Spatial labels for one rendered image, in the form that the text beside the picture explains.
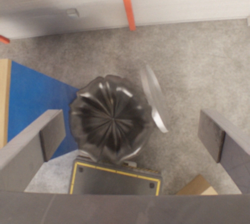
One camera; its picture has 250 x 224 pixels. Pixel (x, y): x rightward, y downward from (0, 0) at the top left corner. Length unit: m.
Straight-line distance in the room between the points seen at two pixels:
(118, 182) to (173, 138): 0.62
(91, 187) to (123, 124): 0.60
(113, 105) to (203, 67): 0.97
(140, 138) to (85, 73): 1.05
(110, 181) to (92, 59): 1.14
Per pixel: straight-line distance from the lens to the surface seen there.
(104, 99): 1.17
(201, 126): 0.17
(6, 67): 1.04
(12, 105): 1.04
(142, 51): 1.80
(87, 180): 1.51
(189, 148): 1.73
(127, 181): 1.44
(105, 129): 1.18
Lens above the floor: 1.68
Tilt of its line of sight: 80 degrees down
